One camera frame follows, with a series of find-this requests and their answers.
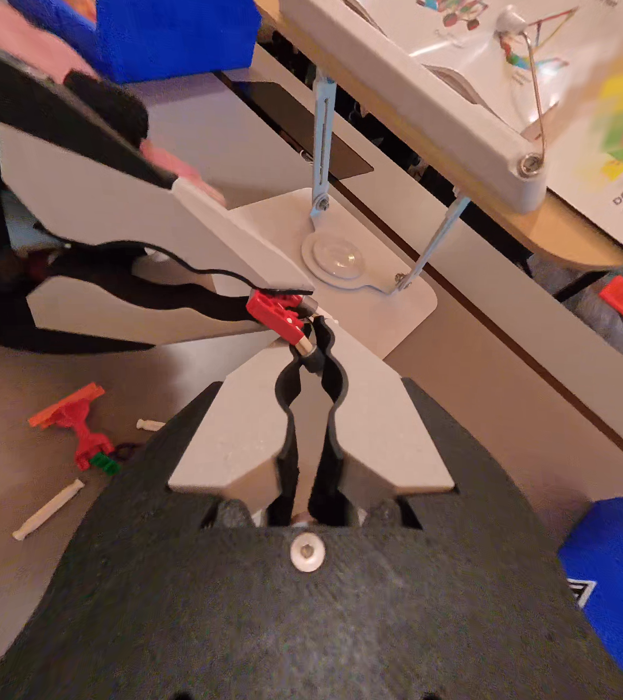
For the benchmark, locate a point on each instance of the white document stand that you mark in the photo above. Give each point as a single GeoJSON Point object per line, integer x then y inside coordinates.
{"type": "Point", "coordinates": [399, 322]}

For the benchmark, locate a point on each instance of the blue plastic bin white tag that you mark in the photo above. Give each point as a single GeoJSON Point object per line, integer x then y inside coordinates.
{"type": "Point", "coordinates": [618, 558]}

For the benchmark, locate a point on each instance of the grey short rod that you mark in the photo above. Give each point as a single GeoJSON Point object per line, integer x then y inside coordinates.
{"type": "Point", "coordinates": [305, 351]}

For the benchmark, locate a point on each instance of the laminated picture card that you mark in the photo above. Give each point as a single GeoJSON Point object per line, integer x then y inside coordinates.
{"type": "Point", "coordinates": [454, 49]}

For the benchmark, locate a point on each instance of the person's left hand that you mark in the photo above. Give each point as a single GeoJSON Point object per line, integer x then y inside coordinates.
{"type": "Point", "coordinates": [5, 33]}

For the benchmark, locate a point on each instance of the white plastic rod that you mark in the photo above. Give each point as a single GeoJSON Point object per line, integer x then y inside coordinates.
{"type": "Point", "coordinates": [150, 424]}
{"type": "Point", "coordinates": [49, 508]}

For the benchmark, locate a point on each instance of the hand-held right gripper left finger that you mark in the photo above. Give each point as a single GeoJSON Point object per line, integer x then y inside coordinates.
{"type": "Point", "coordinates": [235, 437]}

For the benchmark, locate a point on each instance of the red hourglass connector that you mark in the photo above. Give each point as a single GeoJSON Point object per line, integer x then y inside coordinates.
{"type": "Point", "coordinates": [84, 432]}

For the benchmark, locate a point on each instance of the green ridged piece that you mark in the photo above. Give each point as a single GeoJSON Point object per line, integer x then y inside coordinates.
{"type": "Point", "coordinates": [104, 464]}

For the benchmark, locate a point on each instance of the red clip connector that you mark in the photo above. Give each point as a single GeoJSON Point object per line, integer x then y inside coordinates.
{"type": "Point", "coordinates": [270, 314]}

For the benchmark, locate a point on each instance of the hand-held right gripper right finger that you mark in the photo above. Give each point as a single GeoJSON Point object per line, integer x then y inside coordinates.
{"type": "Point", "coordinates": [388, 437]}

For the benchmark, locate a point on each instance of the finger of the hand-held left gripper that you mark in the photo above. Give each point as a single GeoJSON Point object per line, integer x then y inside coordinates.
{"type": "Point", "coordinates": [98, 322]}
{"type": "Point", "coordinates": [98, 202]}

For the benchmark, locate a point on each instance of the purple clip connector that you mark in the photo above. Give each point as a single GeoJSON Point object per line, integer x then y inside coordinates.
{"type": "Point", "coordinates": [117, 451]}

